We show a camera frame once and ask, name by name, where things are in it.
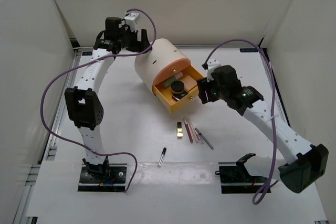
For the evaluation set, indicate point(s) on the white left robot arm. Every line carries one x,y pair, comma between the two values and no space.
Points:
83,105

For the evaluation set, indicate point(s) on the grey patterned eyeliner pencil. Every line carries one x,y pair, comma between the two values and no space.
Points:
204,139

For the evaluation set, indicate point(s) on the dark logo sticker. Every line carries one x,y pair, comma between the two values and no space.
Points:
248,50
86,53

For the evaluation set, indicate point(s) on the clear mascara black cap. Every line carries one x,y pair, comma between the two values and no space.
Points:
162,157

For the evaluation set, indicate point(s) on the mint green tube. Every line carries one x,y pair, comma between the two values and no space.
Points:
173,78

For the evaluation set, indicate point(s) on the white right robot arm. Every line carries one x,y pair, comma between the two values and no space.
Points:
303,162

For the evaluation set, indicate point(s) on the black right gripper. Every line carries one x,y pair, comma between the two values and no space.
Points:
204,86

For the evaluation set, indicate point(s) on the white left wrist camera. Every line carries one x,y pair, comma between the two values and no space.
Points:
131,19

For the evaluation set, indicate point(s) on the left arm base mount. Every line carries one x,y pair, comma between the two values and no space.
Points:
106,177

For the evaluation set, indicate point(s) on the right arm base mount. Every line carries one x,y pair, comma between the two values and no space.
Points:
235,179

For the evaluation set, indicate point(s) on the yellow drawer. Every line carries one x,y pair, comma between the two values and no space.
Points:
165,94

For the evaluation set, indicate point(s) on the cream cylindrical organizer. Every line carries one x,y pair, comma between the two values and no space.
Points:
148,65

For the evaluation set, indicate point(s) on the dark logo sticker left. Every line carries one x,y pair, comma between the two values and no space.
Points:
86,53

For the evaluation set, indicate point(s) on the round black compact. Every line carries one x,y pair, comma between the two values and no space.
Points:
177,86

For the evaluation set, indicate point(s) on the dark logo sticker right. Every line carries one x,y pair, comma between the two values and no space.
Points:
248,50

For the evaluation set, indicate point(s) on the orange plastic drawer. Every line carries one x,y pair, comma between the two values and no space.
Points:
167,71

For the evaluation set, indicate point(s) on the gold black lipstick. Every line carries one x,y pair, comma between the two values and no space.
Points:
179,130

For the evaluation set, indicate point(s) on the pale pink lip pencil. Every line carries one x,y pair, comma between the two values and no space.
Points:
193,131

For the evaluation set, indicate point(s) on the black square compact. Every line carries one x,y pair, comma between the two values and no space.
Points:
179,96

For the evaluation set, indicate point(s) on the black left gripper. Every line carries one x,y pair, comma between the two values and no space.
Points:
137,45

